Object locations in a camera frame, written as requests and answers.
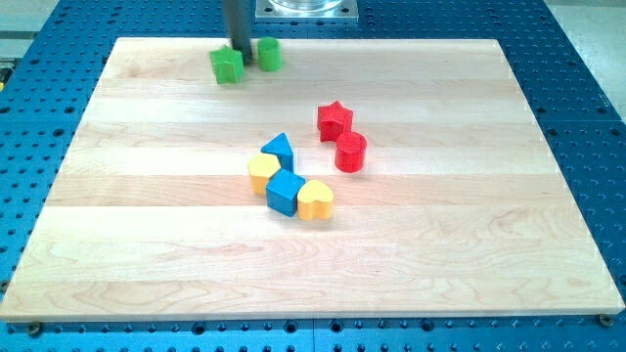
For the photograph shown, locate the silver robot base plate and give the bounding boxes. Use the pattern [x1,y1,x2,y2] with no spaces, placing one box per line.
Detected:
[254,0,359,22]

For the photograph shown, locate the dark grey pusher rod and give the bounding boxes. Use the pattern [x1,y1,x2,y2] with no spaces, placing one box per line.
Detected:
[222,0,252,66]

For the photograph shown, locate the blue cube block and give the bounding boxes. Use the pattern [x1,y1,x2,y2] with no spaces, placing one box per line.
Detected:
[266,169,305,217]

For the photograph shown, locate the yellow hexagon block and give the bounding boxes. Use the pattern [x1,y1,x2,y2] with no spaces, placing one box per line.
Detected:
[247,153,281,195]

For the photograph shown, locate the green cylinder block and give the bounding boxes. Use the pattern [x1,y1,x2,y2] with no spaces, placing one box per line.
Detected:
[257,37,283,71]

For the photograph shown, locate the wooden board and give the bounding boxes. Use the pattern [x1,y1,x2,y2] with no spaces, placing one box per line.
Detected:
[1,37,624,322]

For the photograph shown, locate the green star block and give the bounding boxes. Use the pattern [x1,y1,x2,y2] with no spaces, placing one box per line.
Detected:
[209,45,245,84]

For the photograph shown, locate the yellow heart block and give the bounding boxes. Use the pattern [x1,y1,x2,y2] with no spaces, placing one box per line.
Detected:
[297,180,335,221]

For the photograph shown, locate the blue triangle block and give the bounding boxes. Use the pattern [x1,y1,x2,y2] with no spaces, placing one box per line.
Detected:
[261,133,294,171]

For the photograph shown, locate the board stop screw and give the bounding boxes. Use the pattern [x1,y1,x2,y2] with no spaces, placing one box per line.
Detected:
[597,314,614,328]
[25,322,43,338]

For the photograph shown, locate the red cylinder block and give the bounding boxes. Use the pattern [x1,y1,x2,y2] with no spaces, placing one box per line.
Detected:
[335,131,367,173]

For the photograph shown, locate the right board stop screw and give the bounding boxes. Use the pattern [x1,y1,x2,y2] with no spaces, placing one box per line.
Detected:
[597,314,614,328]

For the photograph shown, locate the left board stop screw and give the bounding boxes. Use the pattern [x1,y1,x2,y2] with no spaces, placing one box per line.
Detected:
[25,322,43,338]

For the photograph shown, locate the red star block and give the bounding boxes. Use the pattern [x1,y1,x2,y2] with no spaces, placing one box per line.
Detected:
[317,101,353,142]

